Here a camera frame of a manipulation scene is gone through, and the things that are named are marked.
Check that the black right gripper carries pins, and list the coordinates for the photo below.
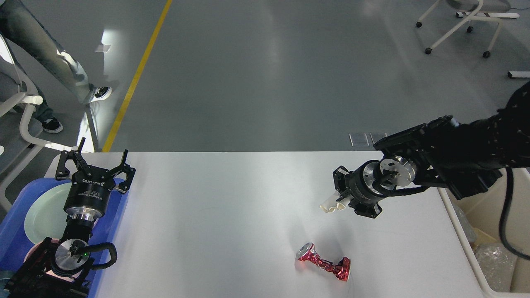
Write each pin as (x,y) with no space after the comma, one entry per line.
(363,199)

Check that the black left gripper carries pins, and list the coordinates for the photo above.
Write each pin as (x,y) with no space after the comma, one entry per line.
(91,187)

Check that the white napkin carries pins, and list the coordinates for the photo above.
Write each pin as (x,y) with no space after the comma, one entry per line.
(333,203)

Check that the light green plate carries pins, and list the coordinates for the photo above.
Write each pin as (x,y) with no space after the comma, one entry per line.
(46,216)

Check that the red foil wrapper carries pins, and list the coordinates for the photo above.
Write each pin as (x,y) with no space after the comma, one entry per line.
(340,269)

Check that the pink mug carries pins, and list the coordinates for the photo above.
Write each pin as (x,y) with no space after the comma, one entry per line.
(48,270)

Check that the brown paper bag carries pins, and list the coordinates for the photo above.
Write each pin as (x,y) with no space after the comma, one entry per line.
(482,238)

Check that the aluminium foil tray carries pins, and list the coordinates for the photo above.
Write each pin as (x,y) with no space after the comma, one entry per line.
(497,264)

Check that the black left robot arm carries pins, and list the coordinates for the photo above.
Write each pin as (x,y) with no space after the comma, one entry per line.
(59,269)

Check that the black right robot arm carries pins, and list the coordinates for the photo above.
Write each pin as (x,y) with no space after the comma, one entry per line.
(463,158)

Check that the beige waste bin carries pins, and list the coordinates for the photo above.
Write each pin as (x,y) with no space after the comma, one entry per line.
(483,212)

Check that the person in grey sweater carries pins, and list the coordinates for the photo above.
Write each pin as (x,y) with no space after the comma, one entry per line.
(20,26)

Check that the white bar on floor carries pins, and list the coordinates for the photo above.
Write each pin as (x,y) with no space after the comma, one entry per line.
(518,74)

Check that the white office chair right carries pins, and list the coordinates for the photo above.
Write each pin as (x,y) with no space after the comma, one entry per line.
(475,10)

